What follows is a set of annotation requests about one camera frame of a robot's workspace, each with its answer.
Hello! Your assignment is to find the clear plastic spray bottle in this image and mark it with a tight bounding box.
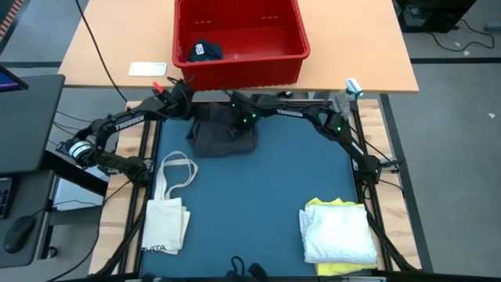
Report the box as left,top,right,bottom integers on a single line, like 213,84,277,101
332,78,364,121

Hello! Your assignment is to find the black computer tower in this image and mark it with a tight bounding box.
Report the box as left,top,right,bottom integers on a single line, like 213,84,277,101
395,0,478,34

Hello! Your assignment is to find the black floor cable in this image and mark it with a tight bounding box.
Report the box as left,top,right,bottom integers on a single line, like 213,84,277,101
424,19,495,53

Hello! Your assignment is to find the black computer mouse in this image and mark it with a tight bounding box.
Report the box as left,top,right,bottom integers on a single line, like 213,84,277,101
2,215,37,254

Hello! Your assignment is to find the long black desk cable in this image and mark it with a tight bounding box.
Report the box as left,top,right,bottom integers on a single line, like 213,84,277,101
74,0,128,103

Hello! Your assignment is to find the white flat panel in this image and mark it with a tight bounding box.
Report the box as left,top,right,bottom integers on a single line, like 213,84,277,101
52,162,111,212

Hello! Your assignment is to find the white lace garment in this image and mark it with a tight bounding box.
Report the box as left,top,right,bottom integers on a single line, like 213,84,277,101
299,203,378,266

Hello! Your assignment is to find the dark grey garment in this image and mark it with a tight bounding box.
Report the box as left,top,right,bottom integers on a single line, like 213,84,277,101
186,102,259,159

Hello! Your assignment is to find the black aluminium table frame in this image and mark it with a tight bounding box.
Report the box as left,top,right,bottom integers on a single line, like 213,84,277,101
88,99,422,282

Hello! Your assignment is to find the black keyboard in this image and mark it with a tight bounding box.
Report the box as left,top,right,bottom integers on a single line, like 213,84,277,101
0,178,15,220

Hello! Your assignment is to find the blue table mat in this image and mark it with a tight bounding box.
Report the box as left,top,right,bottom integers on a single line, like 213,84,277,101
140,105,372,277

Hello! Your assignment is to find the yellow shirt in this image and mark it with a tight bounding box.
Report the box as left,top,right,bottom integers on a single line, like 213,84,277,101
306,197,373,277

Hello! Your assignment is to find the black side desk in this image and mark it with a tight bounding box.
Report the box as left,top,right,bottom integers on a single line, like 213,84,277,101
0,170,56,269

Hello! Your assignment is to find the navy garment with white tag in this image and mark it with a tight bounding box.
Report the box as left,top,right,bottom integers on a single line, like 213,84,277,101
187,38,224,63

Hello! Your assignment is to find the light wooden desk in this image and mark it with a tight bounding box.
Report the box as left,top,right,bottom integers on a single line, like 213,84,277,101
57,0,420,95

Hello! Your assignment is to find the red plastic laundry basket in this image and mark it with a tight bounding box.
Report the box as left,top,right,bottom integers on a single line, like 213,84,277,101
171,0,312,92

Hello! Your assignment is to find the white card on desk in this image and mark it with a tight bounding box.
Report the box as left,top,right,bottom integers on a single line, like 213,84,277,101
128,61,168,78

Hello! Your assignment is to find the black computer monitor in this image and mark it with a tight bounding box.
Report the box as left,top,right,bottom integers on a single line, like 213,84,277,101
0,64,67,176

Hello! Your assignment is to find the cream canvas tote bag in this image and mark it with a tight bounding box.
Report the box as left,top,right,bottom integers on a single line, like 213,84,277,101
140,150,200,255

